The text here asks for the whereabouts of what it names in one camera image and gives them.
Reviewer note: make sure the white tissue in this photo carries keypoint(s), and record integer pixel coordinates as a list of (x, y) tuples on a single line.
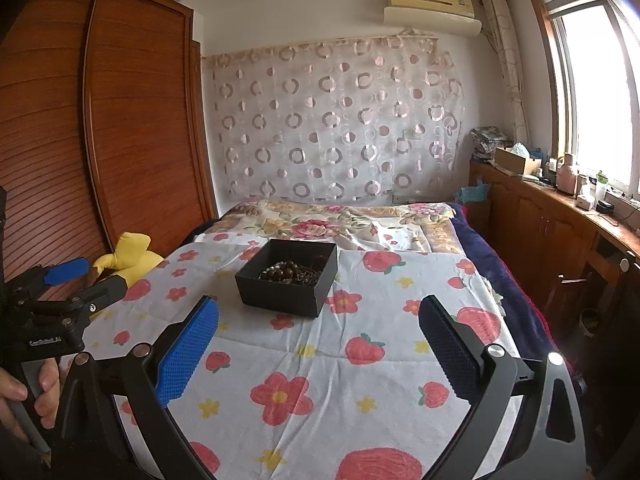
[(520, 150)]

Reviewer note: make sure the wooden wardrobe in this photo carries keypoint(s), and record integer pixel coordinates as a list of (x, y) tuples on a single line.
[(125, 135)]

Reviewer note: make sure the yellow plush toy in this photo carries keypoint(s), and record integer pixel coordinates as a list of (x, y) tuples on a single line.
[(130, 260)]

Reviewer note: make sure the small white box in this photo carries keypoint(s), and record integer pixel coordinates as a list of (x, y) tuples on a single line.
[(586, 202)]

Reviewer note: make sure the pink kettle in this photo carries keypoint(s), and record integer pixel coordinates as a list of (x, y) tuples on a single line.
[(567, 175)]

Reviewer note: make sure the dark waste bin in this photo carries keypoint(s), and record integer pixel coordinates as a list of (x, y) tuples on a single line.
[(591, 321)]

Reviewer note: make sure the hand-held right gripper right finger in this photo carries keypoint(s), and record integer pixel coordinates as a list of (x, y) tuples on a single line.
[(450, 345)]

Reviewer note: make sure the circle patterned wall curtain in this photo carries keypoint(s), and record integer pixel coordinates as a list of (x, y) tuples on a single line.
[(325, 120)]

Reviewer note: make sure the strawberry print blanket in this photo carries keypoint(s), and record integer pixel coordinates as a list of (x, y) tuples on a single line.
[(310, 375)]

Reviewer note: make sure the window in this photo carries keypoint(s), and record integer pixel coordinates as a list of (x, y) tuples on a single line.
[(595, 85)]

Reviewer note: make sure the wooden chair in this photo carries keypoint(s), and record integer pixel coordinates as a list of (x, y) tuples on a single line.
[(570, 290)]

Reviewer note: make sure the floral beige blanket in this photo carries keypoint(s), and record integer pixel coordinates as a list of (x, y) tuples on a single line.
[(325, 225)]

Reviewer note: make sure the white bottle with green cap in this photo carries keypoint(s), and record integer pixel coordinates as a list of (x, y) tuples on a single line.
[(600, 190)]

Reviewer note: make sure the wall air conditioner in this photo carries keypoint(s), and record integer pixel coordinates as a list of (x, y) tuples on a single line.
[(430, 10)]

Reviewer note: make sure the stack of printed magazines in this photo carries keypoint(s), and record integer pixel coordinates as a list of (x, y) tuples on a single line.
[(487, 140)]

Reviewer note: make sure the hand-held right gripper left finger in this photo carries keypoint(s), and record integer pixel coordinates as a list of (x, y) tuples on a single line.
[(187, 350)]

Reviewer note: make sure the small black case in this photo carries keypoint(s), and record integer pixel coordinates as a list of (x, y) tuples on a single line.
[(605, 206)]

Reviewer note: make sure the blue plastic bag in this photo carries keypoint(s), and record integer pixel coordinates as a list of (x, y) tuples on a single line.
[(475, 194)]

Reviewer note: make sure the cardboard box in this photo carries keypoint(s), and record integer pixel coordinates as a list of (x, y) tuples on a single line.
[(515, 162)]

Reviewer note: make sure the patterned window curtain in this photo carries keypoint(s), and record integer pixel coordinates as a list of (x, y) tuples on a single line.
[(507, 60)]

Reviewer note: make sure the long wooden cabinet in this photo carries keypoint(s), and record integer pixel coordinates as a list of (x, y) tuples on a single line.
[(540, 230)]

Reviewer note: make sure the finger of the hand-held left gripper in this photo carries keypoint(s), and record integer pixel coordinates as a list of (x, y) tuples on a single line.
[(105, 289), (65, 270)]

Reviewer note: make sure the dark blue blanket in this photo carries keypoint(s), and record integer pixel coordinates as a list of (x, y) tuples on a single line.
[(500, 280)]

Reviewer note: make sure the black jewelry box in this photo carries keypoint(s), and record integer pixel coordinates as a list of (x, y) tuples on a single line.
[(280, 295)]

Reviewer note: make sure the person's left hand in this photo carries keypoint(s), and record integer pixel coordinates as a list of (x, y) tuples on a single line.
[(47, 390)]

